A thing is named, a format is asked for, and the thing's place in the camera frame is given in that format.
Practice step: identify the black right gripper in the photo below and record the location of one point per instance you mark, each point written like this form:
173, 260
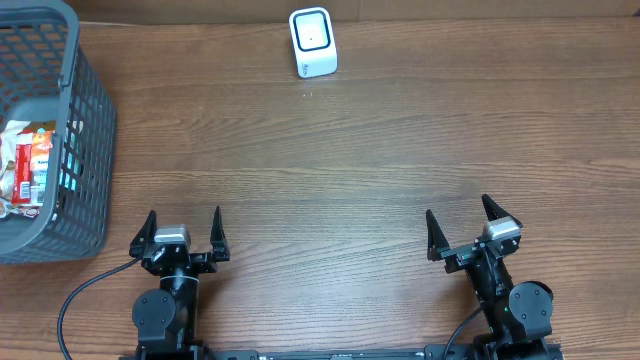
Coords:
473, 251

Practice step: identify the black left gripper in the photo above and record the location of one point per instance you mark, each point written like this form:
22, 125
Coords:
179, 258

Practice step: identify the red stick packet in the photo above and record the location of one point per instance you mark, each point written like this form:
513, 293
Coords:
22, 172

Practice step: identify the brown white snack pouch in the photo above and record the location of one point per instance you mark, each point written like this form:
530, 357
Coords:
8, 146

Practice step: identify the teal orange snack pack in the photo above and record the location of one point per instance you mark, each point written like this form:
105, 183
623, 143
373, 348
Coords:
40, 152

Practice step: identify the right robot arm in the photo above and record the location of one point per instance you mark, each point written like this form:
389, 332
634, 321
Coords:
512, 320

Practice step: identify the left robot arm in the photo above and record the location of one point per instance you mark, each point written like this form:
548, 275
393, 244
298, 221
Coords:
165, 317

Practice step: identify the white barcode scanner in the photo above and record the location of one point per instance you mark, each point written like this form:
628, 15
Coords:
313, 42

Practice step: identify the grey plastic shopping basket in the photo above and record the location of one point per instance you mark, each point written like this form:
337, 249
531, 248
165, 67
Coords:
46, 77

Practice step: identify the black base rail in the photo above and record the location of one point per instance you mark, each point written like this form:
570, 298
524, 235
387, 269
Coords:
330, 355

